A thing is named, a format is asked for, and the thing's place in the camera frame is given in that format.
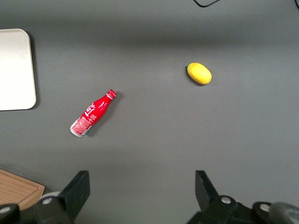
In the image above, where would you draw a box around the yellow lemon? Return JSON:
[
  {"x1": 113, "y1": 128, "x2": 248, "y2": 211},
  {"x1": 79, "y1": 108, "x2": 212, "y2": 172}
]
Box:
[{"x1": 186, "y1": 62, "x2": 213, "y2": 85}]

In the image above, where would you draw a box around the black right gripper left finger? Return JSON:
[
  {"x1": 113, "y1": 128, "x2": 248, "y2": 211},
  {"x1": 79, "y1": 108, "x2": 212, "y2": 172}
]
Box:
[{"x1": 35, "y1": 170, "x2": 91, "y2": 224}]

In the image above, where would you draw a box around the wooden drawer cabinet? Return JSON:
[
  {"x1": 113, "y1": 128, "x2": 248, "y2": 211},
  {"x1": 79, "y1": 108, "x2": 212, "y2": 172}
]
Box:
[{"x1": 0, "y1": 168, "x2": 45, "y2": 210}]

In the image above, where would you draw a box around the black table cable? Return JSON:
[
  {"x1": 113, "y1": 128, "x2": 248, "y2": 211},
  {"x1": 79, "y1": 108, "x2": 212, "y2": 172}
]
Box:
[{"x1": 192, "y1": 0, "x2": 221, "y2": 8}]

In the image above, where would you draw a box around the beige rectangular tray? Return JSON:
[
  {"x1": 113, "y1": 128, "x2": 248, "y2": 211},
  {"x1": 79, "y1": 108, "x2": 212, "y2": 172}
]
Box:
[{"x1": 0, "y1": 28, "x2": 37, "y2": 112}]

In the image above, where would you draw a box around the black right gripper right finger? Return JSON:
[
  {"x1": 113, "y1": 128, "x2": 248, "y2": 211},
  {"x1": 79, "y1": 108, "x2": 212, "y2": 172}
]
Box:
[{"x1": 186, "y1": 170, "x2": 257, "y2": 224}]

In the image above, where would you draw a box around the red cola bottle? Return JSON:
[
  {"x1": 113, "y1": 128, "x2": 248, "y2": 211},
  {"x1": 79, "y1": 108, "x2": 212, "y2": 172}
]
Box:
[{"x1": 69, "y1": 89, "x2": 117, "y2": 138}]

